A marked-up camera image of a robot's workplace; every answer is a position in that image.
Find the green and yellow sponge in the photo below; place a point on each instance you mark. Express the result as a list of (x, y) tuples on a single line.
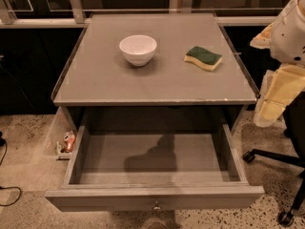
[(203, 58)]

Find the grey top drawer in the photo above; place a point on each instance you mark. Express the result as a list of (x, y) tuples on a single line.
[(128, 172)]

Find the white ceramic bowl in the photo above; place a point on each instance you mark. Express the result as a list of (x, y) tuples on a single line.
[(138, 49)]

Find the metal window frame rail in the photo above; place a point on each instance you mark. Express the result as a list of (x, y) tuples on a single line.
[(54, 14)]

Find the clear plastic side bin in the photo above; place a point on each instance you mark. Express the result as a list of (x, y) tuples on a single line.
[(54, 142)]

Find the black office chair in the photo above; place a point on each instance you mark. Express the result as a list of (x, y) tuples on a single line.
[(294, 117)]

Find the grey cabinet table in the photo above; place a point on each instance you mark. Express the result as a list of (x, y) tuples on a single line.
[(99, 75)]

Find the metal drawer knob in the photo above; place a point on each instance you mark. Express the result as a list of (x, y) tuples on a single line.
[(156, 206)]

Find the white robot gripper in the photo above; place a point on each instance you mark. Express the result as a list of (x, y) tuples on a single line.
[(290, 37)]

